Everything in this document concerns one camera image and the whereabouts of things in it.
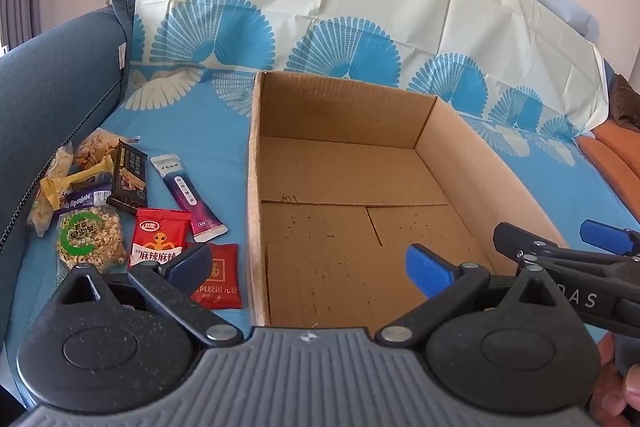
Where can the yellow candy packet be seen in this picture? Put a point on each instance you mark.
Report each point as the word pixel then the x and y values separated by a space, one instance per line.
pixel 75 179

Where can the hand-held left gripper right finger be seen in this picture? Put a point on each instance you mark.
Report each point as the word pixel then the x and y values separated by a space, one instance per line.
pixel 429 268

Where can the brown chocolate bar packet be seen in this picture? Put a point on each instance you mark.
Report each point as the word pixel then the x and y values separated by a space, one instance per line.
pixel 129 177

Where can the blue cream fan-print cover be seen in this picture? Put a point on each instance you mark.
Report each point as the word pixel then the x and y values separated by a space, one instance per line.
pixel 200 117

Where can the purple candy packet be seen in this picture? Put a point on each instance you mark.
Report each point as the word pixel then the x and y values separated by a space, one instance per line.
pixel 82 199

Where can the person's right hand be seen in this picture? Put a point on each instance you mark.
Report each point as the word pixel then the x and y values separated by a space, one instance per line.
pixel 622 389

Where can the brown cloth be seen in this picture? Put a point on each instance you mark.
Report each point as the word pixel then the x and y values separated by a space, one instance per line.
pixel 625 102

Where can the green label peanut packet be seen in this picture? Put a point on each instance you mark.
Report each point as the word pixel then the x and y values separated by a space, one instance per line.
pixel 90 237

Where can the brown cardboard box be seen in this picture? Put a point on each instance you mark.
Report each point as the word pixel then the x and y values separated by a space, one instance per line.
pixel 340 187

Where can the purple white stick sachet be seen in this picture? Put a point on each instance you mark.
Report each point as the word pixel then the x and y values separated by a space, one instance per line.
pixel 187 194

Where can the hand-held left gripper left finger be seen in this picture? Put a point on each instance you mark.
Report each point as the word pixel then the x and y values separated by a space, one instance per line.
pixel 189 263

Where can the dark red snack packet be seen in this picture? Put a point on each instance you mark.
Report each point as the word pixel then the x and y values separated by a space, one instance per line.
pixel 222 279

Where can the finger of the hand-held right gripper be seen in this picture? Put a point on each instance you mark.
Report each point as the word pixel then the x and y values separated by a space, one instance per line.
pixel 510 237
pixel 607 237

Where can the clear cracker bag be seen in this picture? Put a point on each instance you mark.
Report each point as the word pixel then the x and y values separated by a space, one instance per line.
pixel 97 147

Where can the clear pale snack packet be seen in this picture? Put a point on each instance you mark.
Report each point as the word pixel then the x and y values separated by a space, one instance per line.
pixel 42 213

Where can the orange cushion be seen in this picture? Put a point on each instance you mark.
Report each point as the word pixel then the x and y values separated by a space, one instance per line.
pixel 615 157

